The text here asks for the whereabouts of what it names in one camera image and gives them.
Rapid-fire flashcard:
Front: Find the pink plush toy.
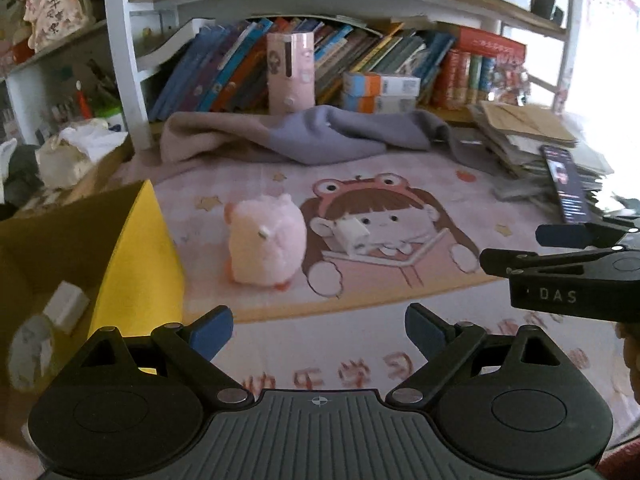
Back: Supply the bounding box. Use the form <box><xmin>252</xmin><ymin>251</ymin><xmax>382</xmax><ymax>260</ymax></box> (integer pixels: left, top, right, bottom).
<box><xmin>224</xmin><ymin>194</ymin><xmax>307</xmax><ymax>290</ymax></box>

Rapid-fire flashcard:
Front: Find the small white charger plug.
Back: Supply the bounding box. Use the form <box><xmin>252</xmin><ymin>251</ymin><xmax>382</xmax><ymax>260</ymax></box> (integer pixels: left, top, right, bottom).
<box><xmin>334</xmin><ymin>217</ymin><xmax>370</xmax><ymax>256</ymax></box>

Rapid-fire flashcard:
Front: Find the white power adapter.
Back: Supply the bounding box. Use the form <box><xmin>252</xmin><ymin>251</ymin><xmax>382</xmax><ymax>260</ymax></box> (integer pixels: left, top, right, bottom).
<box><xmin>42</xmin><ymin>281</ymin><xmax>90</xmax><ymax>335</ymax></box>

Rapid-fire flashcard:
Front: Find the black smartphone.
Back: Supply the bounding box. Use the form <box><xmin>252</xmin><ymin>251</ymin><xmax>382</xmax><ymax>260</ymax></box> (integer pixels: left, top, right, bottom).
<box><xmin>540</xmin><ymin>144</ymin><xmax>590</xmax><ymax>224</ymax></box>

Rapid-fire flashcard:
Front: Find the pink cartoon table mat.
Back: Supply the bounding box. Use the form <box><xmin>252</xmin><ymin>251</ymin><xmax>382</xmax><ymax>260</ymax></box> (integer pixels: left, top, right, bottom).
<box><xmin>116</xmin><ymin>152</ymin><xmax>639</xmax><ymax>442</ymax></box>

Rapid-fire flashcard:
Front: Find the stack of papers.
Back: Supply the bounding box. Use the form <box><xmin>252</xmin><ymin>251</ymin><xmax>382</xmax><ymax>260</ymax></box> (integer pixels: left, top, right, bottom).
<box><xmin>468</xmin><ymin>103</ymin><xmax>613</xmax><ymax>208</ymax></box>

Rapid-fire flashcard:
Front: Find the yellow cardboard box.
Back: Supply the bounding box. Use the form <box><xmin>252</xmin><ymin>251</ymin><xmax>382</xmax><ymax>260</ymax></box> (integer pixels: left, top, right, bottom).
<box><xmin>0</xmin><ymin>179</ymin><xmax>187</xmax><ymax>441</ymax></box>

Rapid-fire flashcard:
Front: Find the red boxed book set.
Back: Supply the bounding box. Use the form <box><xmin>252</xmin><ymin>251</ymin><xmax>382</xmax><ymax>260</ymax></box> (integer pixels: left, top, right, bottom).
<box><xmin>431</xmin><ymin>22</ymin><xmax>526</xmax><ymax>110</ymax></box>

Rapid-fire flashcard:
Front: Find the wooden chess board box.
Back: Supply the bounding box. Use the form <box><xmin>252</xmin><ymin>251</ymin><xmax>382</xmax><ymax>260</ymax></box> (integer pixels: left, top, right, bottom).
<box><xmin>14</xmin><ymin>139</ymin><xmax>134</xmax><ymax>218</ymax></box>

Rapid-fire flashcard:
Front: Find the grey pink cloth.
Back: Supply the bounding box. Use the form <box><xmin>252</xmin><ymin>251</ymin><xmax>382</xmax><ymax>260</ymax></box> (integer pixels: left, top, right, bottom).
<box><xmin>159</xmin><ymin>104</ymin><xmax>501</xmax><ymax>176</ymax></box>

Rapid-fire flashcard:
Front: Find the white tissue bag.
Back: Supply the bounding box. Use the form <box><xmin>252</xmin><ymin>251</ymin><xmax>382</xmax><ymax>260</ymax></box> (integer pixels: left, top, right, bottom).
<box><xmin>36</xmin><ymin>118</ymin><xmax>128</xmax><ymax>190</ymax></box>

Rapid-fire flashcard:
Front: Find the orange white box lower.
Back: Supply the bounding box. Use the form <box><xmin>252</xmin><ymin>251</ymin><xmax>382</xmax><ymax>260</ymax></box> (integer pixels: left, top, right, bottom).
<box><xmin>342</xmin><ymin>93</ymin><xmax>416</xmax><ymax>114</ymax></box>

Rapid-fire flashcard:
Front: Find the orange white box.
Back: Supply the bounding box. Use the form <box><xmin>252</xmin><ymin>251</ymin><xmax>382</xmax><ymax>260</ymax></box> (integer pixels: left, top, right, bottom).
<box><xmin>342</xmin><ymin>93</ymin><xmax>416</xmax><ymax>114</ymax></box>
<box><xmin>343</xmin><ymin>72</ymin><xmax>421</xmax><ymax>98</ymax></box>

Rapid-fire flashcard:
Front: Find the orange white box upper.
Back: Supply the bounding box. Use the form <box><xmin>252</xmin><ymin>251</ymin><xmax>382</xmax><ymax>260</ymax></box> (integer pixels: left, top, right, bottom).
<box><xmin>343</xmin><ymin>72</ymin><xmax>421</xmax><ymax>98</ymax></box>

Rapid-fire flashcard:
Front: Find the row of leaning books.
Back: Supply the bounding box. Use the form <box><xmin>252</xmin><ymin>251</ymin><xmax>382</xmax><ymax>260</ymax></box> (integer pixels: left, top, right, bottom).
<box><xmin>138</xmin><ymin>15</ymin><xmax>454</xmax><ymax>122</ymax></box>

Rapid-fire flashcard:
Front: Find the pink cylindrical holder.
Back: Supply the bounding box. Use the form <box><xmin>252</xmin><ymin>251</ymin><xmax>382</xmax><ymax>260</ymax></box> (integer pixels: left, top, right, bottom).
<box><xmin>267</xmin><ymin>32</ymin><xmax>316</xmax><ymax>115</ymax></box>

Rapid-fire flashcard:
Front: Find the white bookshelf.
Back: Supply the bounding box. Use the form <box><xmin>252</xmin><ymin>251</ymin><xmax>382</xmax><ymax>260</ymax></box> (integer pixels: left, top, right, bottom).
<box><xmin>94</xmin><ymin>0</ymin><xmax>582</xmax><ymax>151</ymax></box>

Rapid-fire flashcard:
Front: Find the pink plush doll ornament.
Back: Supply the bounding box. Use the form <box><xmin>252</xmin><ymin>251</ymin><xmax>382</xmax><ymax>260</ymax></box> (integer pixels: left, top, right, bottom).
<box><xmin>23</xmin><ymin>0</ymin><xmax>96</xmax><ymax>53</ymax></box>

